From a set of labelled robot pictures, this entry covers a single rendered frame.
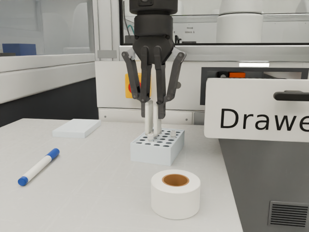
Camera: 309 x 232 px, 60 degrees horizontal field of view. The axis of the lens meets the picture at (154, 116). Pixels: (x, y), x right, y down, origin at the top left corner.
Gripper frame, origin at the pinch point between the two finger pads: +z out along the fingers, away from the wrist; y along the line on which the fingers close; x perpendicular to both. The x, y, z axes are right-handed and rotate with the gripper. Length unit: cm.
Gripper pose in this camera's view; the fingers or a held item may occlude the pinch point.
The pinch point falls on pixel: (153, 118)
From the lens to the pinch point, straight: 56.1
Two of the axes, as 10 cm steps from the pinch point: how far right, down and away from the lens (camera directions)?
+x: 3.2, -2.3, 9.2
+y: 9.5, 0.8, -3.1
